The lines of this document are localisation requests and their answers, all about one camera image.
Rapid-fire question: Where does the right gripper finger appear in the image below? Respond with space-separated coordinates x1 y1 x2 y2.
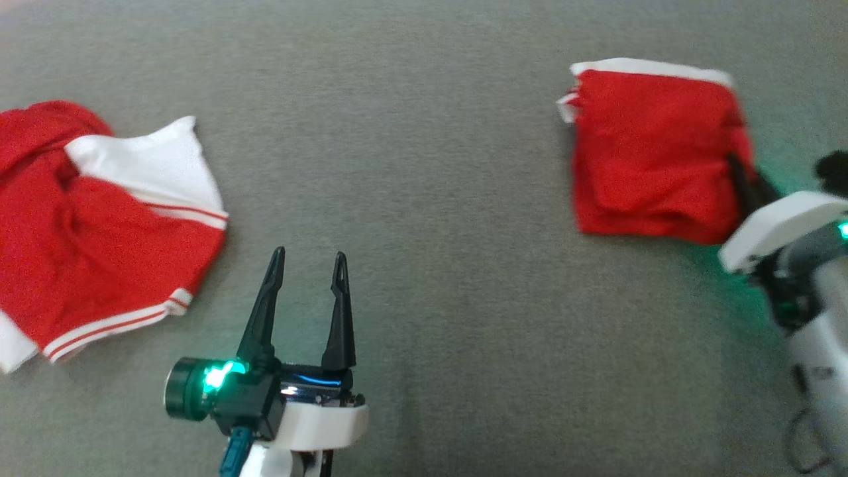
727 154 763 223
755 170 782 208

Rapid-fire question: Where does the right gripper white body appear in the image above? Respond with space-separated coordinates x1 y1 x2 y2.
719 191 848 274

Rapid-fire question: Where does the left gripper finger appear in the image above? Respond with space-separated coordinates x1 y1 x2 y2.
237 246 286 366
322 251 357 371

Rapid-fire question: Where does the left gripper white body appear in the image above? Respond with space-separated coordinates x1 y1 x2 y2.
273 364 370 453

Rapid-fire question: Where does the large grey sofa seat cushion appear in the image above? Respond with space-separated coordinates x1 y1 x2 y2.
0 0 848 477

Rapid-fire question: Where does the left camera teal connector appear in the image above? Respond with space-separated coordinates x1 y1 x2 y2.
220 427 255 476

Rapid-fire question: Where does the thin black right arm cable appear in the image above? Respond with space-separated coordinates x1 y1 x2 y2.
784 368 839 475

